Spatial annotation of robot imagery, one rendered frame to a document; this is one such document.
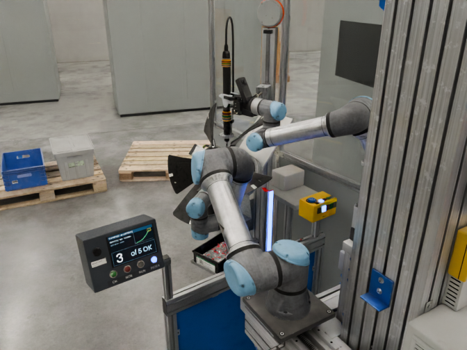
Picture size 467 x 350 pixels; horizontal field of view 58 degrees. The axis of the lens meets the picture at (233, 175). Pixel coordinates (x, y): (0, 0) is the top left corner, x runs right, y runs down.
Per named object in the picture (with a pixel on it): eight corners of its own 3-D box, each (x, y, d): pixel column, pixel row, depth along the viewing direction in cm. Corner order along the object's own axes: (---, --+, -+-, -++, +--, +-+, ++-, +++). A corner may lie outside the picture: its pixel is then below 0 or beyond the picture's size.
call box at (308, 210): (320, 208, 218) (322, 190, 214) (335, 216, 210) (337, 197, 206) (297, 217, 209) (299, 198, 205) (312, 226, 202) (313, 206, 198)
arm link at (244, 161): (255, 136, 157) (233, 212, 193) (228, 139, 153) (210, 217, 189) (267, 159, 150) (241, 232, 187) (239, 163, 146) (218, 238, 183)
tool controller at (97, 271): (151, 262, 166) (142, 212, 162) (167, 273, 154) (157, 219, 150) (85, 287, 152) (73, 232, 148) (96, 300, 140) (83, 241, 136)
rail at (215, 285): (318, 243, 222) (320, 230, 219) (324, 247, 219) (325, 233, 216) (162, 312, 175) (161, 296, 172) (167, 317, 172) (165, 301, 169)
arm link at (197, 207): (185, 219, 175) (183, 201, 171) (195, 207, 184) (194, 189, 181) (202, 222, 172) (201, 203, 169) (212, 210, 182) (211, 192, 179)
